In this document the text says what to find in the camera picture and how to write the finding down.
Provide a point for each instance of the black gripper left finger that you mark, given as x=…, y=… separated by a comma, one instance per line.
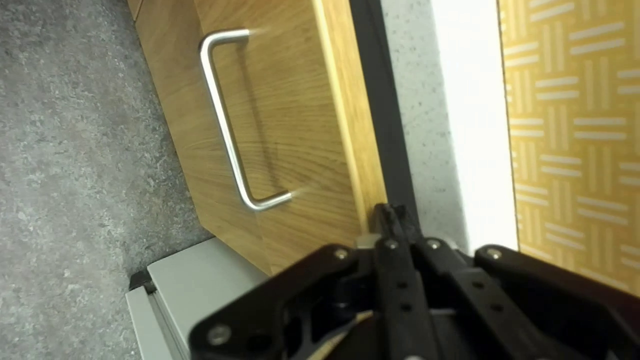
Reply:
x=301, y=313

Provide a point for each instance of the grey metal platform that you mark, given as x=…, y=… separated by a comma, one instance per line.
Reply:
x=192, y=286

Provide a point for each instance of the yellow patterned box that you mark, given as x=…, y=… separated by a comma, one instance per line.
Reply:
x=573, y=133

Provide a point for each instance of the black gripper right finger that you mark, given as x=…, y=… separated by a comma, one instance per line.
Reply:
x=520, y=307

